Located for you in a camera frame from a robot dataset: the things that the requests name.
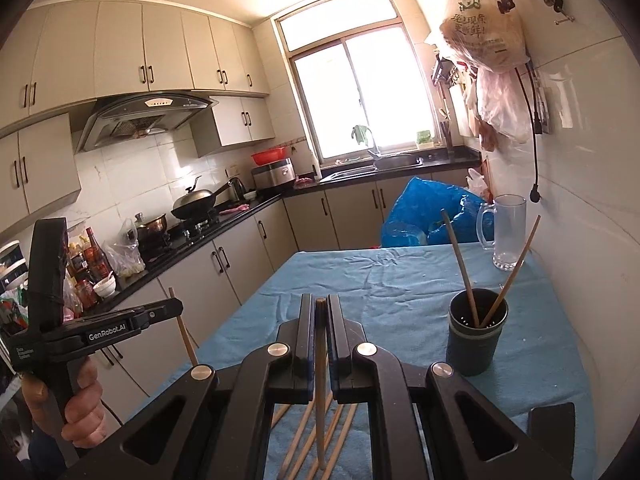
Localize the clear glass beer mug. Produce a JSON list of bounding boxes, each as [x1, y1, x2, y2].
[[475, 195, 528, 272]]

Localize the black gas stove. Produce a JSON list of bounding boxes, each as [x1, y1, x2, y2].
[[137, 212, 221, 256]]

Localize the cream base cabinets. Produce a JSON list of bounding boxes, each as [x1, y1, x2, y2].
[[80, 197, 301, 426], [282, 167, 481, 253]]

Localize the black wok with lid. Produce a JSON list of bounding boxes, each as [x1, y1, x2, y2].
[[171, 176, 236, 221]]

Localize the blue plastic bag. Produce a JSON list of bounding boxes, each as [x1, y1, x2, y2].
[[380, 176, 497, 248]]

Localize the printed hanging plastic bag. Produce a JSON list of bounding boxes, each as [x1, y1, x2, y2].
[[440, 0, 531, 73]]

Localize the person's left hand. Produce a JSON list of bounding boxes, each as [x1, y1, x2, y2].
[[22, 357, 104, 448]]

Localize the dark round chopstick holder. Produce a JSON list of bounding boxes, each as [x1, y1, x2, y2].
[[446, 287, 510, 377]]

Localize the steel kitchen sink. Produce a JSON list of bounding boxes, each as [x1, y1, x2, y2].
[[320, 155, 423, 183]]

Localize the red plastic basin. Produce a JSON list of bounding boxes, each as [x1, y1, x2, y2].
[[251, 146, 291, 166]]

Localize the dark sauce bottle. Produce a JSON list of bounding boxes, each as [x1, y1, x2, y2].
[[85, 226, 112, 281]]

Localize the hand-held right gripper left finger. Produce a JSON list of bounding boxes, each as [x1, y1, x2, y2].
[[65, 294, 318, 480]]

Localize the black hanging cable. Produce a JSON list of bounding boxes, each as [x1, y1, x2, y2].
[[515, 65, 546, 203]]

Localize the bunch of wooden chopsticks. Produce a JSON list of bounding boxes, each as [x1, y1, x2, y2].
[[270, 390, 361, 480]]

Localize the white plastic bag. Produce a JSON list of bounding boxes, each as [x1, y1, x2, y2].
[[466, 167, 493, 201]]

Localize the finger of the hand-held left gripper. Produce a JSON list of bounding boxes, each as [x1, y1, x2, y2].
[[131, 298, 185, 332]]

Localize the silver range hood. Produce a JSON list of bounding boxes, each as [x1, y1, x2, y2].
[[75, 91, 220, 153]]

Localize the silver rice cooker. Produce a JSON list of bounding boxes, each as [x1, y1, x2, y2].
[[251, 158, 296, 191]]

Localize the white banded appliance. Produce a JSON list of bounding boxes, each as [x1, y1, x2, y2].
[[0, 240, 28, 291]]

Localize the dark-tipped wooden chopstick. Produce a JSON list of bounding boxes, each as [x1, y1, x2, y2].
[[440, 209, 481, 328]]

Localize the red sauce jar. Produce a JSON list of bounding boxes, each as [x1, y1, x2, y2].
[[75, 280, 98, 311]]

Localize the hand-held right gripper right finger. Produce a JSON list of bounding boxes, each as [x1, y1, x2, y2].
[[327, 294, 576, 480]]

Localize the black kitchen countertop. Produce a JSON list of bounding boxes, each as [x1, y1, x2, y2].
[[100, 152, 481, 306]]

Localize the sliding glass window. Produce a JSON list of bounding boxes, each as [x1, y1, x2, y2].
[[272, 0, 441, 167]]

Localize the plain wooden chopstick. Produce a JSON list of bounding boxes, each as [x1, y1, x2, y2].
[[481, 215, 542, 328], [314, 297, 332, 471], [168, 287, 200, 367]]

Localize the blue tablecloth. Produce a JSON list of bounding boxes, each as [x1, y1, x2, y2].
[[127, 242, 601, 480]]

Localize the cream wall cabinet row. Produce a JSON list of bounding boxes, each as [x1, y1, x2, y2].
[[0, 0, 273, 133]]

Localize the clear plastic food bag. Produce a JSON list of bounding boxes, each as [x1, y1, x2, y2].
[[102, 220, 147, 278]]

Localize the small cream wall cabinet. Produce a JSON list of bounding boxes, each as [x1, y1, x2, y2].
[[192, 96, 277, 158]]

